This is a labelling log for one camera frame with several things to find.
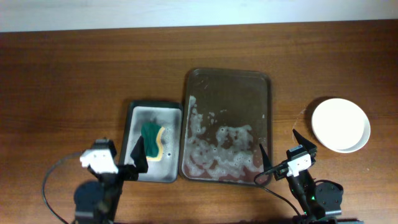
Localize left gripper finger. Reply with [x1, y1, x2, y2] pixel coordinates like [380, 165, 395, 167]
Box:
[94, 139, 117, 152]
[130, 136, 149, 173]

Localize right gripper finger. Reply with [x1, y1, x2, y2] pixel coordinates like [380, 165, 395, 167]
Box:
[259, 144, 272, 171]
[292, 129, 317, 152]

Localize green and yellow sponge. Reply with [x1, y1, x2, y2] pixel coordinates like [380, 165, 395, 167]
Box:
[141, 123, 165, 162]

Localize cream white plate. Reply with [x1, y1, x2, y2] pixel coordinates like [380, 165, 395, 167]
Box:
[311, 98, 370, 153]

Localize pink plate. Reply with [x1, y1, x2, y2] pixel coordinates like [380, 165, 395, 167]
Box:
[317, 117, 371, 153]

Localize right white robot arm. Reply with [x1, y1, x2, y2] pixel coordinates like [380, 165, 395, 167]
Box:
[254, 130, 344, 223]

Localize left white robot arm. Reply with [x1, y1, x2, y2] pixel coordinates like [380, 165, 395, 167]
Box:
[73, 137, 148, 223]

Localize small dark green tray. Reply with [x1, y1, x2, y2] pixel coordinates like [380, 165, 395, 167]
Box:
[119, 100, 183, 183]

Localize large brown serving tray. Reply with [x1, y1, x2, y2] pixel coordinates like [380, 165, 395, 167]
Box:
[178, 68, 272, 186]

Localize right black cable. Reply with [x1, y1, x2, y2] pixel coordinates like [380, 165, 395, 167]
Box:
[253, 170, 301, 217]

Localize black cable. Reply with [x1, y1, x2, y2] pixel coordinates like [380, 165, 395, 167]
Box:
[253, 170, 301, 217]
[41, 152, 82, 224]

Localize left black cable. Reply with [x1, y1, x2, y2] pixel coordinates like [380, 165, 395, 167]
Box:
[41, 152, 82, 224]

